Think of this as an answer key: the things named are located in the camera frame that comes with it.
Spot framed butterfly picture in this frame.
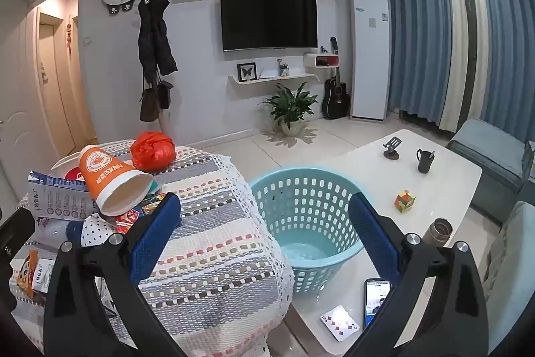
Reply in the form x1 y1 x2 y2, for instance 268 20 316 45
237 62 257 83

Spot black coat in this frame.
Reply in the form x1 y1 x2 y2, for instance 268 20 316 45
138 0 178 77

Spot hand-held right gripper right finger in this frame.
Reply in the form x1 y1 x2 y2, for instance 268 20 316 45
347 192 490 357

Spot white polka dot wrapper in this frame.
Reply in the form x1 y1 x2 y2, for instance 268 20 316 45
79 212 117 249

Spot light blue plastic basket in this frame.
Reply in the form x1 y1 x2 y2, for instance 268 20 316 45
249 167 377 297

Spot playing card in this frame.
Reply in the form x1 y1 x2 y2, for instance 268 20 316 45
320 304 360 342

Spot white and red box shelf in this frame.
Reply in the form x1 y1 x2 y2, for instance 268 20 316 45
304 53 338 69

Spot grey blue ottoman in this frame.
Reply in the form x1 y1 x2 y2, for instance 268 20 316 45
446 118 532 224

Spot striped woven blanket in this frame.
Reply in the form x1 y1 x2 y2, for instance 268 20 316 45
8 140 295 357

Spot white refrigerator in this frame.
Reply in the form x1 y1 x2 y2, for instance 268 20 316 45
350 0 391 120

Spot potted green plant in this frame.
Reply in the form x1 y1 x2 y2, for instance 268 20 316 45
263 83 318 137

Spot colourful puzzle cube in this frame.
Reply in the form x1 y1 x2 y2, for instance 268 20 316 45
394 190 416 214

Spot orange paper cup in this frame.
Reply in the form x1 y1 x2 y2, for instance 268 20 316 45
78 145 153 216

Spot steel thermos bottle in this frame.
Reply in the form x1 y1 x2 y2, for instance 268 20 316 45
421 217 453 247

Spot blue and white curtains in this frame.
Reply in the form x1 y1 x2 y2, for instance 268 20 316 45
370 0 535 134

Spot low curved white wall shelf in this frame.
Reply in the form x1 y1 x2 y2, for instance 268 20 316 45
228 73 319 90

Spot blue and white carton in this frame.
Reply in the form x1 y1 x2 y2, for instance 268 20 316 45
27 171 101 220

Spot black phone stand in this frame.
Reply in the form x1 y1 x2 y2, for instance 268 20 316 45
383 137 403 160

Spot orange plastic bag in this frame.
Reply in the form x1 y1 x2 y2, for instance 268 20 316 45
130 132 176 174

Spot black mug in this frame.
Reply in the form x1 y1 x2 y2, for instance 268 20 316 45
416 148 436 174

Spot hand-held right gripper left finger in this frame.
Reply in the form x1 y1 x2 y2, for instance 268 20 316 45
44 192 189 357

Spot white hallway door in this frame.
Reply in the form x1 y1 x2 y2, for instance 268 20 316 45
37 12 88 157

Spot black hanging bag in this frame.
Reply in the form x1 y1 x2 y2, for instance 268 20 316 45
158 80 172 110

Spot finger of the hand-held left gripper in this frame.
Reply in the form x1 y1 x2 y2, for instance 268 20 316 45
0 208 35 257

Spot white coat rack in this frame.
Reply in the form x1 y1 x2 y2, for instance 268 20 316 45
142 0 174 132

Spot brown hanging bag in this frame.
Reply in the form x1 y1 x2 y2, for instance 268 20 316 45
139 83 159 122

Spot grey capped plastic bottle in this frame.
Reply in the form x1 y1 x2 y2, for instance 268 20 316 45
35 217 90 253

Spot grey green armchair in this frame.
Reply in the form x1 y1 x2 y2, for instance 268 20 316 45
480 201 535 353

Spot smartphone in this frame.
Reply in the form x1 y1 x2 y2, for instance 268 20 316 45
363 277 394 330

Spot wall mounted television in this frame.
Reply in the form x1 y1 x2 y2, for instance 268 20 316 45
219 0 319 52

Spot red snack packet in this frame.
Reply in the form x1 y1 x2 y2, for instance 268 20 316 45
115 194 168 236

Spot white room door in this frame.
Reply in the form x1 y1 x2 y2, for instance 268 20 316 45
0 6 46 211

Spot orange snack packet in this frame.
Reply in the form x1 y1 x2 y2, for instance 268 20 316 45
14 250 57 299

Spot black acoustic guitar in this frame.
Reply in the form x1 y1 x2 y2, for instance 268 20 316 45
322 66 351 120

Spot white and red paper bowl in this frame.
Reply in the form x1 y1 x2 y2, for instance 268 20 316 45
50 151 88 184

